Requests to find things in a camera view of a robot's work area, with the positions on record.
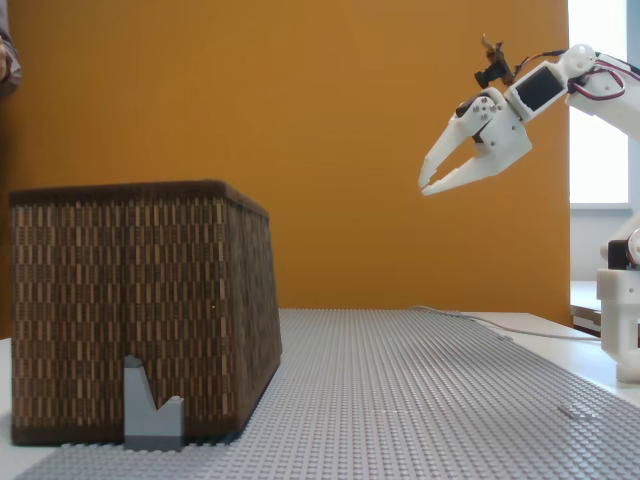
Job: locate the brown woven fabric bin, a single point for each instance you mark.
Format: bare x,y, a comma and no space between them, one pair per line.
100,300

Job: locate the grey studded baseplate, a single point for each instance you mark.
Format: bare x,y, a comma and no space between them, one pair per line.
400,350
400,450

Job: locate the small flat grey brick plate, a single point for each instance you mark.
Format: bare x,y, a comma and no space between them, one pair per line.
575,411

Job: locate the grey sloped brick piece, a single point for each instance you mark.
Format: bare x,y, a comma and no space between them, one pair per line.
145,420

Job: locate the person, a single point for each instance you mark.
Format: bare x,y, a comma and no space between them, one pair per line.
7,60

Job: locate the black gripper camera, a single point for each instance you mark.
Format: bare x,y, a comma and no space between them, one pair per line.
492,70

